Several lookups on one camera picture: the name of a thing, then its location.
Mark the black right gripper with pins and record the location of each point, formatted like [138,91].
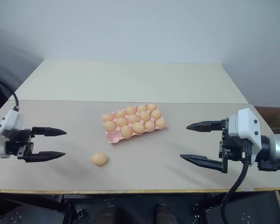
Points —
[231,147]

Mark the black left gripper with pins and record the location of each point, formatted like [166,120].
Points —
[23,140]

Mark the beige plastic egg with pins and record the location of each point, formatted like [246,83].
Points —
[156,114]
[99,159]
[126,131]
[120,114]
[144,115]
[108,117]
[149,125]
[160,123]
[110,126]
[121,121]
[142,108]
[133,118]
[138,127]
[151,107]
[130,110]

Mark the pink plastic egg tray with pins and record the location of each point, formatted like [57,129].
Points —
[113,137]

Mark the brown cardboard box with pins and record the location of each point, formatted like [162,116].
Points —
[274,116]

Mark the black panel with white dots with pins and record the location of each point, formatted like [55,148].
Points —
[247,214]
[14,214]

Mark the dark brown rounded shape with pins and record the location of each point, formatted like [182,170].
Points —
[164,213]
[107,213]

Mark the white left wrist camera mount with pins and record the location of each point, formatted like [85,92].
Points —
[11,123]

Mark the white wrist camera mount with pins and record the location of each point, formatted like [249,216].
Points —
[247,123]
[11,123]

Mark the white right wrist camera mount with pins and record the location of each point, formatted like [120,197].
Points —
[247,123]

